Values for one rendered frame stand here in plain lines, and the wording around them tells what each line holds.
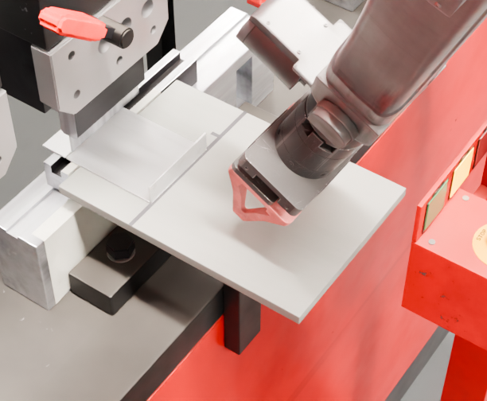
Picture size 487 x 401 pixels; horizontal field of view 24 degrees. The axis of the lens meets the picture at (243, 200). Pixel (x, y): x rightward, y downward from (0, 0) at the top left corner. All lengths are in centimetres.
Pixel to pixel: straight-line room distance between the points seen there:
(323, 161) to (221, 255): 15
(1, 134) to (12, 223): 18
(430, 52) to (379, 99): 12
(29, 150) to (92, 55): 158
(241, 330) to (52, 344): 20
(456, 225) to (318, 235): 35
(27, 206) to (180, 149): 15
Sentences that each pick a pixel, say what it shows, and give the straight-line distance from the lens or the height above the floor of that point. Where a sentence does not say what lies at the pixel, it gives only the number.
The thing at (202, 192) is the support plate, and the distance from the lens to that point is 105.
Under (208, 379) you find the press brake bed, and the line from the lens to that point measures 123.
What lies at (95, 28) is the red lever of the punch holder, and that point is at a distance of 90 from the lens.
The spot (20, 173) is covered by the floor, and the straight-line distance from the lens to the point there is 251.
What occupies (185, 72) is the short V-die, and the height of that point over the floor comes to 99.
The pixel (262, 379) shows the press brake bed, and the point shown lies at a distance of 138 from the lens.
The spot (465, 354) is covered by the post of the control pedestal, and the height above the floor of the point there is 54.
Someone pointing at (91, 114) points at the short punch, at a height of 104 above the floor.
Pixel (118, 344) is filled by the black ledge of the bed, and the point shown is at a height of 87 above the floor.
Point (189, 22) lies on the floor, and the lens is 285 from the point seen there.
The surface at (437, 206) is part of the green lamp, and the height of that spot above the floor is 81.
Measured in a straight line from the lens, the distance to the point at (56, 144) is 111.
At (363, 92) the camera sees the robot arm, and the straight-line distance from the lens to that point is 74.
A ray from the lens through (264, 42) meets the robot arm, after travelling 86.
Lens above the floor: 177
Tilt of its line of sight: 47 degrees down
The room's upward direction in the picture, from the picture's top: straight up
